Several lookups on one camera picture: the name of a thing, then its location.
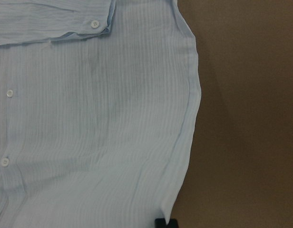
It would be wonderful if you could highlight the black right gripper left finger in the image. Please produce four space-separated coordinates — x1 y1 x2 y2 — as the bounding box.
155 218 166 228

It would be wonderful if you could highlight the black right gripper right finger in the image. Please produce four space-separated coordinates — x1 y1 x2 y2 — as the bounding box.
167 218 178 228

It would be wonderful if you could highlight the light blue button-up shirt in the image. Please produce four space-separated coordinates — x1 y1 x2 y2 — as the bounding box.
0 0 201 228

